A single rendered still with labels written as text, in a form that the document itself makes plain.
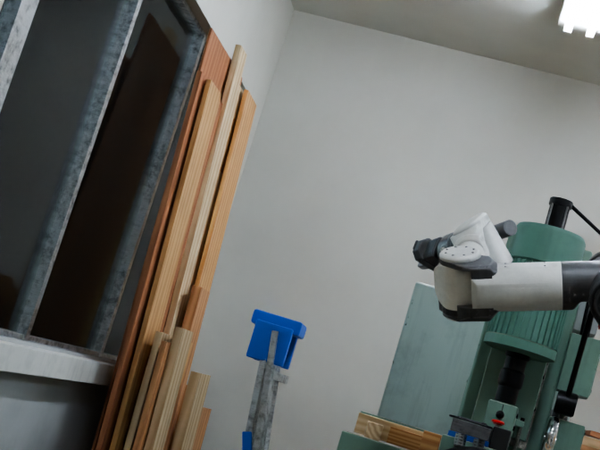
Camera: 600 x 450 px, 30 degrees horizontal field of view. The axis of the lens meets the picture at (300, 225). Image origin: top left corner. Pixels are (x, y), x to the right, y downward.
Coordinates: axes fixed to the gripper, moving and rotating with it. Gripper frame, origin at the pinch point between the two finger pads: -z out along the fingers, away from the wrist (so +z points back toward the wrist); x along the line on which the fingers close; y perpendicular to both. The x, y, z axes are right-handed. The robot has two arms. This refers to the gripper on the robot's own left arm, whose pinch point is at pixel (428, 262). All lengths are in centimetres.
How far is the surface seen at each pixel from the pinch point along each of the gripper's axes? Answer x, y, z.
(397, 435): 20.2, -32.3, -24.2
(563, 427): 57, -13, -13
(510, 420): 36.7, -21.7, -4.9
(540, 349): 34.1, -5.0, 2.0
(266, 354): 7, -7, -102
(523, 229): 20.3, 20.5, 0.4
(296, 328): 12, 4, -98
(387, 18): 30, 192, -201
